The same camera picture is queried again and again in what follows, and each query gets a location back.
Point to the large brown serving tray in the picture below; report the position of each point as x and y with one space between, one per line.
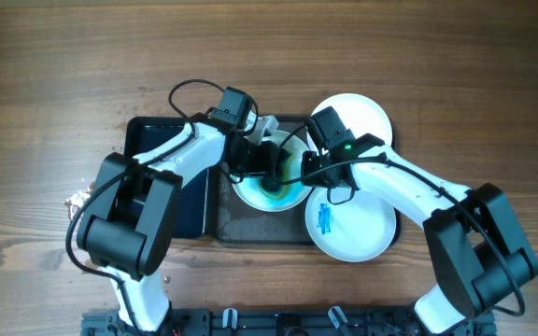
237 223

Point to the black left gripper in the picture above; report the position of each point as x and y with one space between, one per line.
268 164

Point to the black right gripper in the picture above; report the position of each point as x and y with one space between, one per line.
312 179

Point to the white plate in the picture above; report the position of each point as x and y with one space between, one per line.
361 115
358 229
248 189

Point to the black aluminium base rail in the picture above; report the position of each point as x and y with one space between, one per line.
385 320

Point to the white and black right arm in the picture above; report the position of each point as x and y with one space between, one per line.
480 255

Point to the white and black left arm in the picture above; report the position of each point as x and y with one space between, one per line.
127 224

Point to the green and yellow sponge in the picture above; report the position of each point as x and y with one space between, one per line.
270 189

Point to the small black water tray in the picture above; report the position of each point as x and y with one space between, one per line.
146 133

